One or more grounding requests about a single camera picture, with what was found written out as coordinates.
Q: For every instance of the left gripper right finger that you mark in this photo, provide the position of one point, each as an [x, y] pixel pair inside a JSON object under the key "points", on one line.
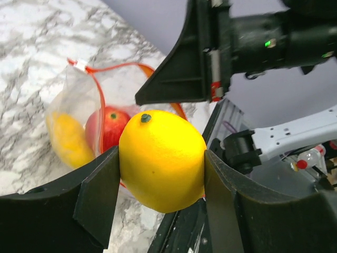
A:
{"points": [[245, 216]]}

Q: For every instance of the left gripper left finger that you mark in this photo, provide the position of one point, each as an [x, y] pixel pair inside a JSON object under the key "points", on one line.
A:
{"points": [[73, 213]]}

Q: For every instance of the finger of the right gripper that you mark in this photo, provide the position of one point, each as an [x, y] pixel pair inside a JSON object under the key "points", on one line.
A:
{"points": [[184, 75]]}

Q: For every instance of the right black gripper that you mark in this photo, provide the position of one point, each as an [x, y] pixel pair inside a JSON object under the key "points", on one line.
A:
{"points": [[302, 36]]}

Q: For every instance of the round yellow lemon toy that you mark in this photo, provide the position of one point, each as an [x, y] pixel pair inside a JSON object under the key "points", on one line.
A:
{"points": [[161, 159]]}

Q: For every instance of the red apple toy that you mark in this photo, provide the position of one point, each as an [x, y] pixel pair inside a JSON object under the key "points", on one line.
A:
{"points": [[113, 125]]}

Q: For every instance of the clear zip top bag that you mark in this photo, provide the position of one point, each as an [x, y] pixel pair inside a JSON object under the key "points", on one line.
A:
{"points": [[88, 89]]}

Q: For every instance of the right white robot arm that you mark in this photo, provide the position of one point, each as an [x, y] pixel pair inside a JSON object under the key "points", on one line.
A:
{"points": [[247, 149]]}

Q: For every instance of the small plastic bottle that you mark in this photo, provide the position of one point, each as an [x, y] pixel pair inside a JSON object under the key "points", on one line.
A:
{"points": [[313, 157]]}

